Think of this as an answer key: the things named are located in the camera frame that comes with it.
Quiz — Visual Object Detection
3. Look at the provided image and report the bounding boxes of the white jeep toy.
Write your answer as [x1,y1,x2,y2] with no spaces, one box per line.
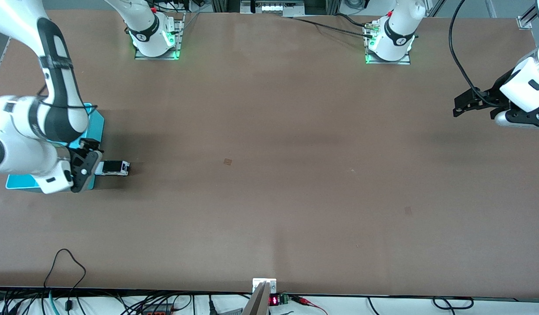
[101,160,130,177]

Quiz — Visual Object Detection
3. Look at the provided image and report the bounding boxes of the cyan plastic storage bin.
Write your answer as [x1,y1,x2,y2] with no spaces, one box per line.
[6,103,105,192]

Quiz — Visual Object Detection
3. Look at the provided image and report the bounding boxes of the silver control box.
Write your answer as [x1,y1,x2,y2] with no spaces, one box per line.
[240,0,306,17]

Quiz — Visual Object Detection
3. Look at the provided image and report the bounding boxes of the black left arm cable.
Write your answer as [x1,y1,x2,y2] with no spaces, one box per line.
[449,0,504,107]

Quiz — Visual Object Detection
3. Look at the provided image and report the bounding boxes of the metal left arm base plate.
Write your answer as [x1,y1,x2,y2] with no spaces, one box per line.
[365,24,411,65]

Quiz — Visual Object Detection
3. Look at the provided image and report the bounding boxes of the aluminium frame profile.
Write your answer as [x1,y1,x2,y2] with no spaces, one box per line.
[516,4,539,30]

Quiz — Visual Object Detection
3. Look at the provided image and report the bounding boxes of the thin black looped cable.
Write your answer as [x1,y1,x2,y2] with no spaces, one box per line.
[43,248,87,312]

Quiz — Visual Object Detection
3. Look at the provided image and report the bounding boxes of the short black table cable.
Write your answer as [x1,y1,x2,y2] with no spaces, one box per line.
[335,13,372,28]

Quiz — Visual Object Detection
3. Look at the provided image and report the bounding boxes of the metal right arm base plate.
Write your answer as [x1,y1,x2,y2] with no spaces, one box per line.
[135,13,185,60]

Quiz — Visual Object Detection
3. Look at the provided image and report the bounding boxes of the long black table cable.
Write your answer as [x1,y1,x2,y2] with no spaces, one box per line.
[291,17,375,38]

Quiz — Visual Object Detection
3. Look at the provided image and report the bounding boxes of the black oval cable loop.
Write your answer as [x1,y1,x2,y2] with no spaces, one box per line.
[432,297,474,310]

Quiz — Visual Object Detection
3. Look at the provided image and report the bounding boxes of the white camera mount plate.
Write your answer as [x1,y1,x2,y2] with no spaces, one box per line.
[252,278,277,294]

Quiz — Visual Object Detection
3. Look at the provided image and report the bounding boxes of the grey camera mount bar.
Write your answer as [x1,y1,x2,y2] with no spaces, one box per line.
[242,282,270,315]

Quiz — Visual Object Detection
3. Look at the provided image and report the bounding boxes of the red clip wires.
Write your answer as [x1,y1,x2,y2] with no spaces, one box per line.
[291,295,329,315]

